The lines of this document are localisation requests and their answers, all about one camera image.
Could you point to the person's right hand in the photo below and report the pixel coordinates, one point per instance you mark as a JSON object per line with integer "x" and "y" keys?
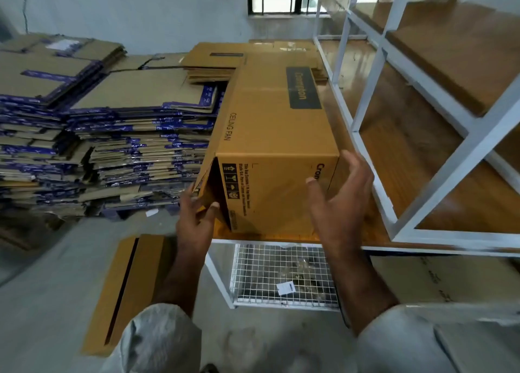
{"x": 341, "y": 210}

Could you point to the white paper tag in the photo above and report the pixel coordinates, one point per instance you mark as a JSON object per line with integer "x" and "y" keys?
{"x": 286, "y": 287}

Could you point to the person's right forearm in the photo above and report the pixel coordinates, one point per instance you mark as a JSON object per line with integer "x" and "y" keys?
{"x": 361, "y": 291}

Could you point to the crumpled tape scraps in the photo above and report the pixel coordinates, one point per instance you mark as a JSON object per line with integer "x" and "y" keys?
{"x": 305, "y": 275}

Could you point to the wooden table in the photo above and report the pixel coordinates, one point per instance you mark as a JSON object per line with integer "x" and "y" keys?
{"x": 422, "y": 157}

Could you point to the person's left hand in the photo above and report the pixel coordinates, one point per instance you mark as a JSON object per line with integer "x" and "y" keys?
{"x": 195, "y": 230}

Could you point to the assembled boxes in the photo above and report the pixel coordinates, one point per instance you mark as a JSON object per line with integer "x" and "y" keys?
{"x": 130, "y": 287}

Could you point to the person's light grey shirt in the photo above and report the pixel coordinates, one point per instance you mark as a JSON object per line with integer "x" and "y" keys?
{"x": 162, "y": 340}

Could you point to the stack of brown boxes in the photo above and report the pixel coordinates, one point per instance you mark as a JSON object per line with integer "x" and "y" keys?
{"x": 268, "y": 117}

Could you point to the white metal shelf rack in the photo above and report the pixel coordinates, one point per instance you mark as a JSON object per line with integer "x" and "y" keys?
{"x": 455, "y": 157}

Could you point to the person's dark shoe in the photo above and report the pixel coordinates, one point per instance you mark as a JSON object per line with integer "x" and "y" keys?
{"x": 210, "y": 368}

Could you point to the person's left forearm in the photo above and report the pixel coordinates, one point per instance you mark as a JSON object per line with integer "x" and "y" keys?
{"x": 183, "y": 283}

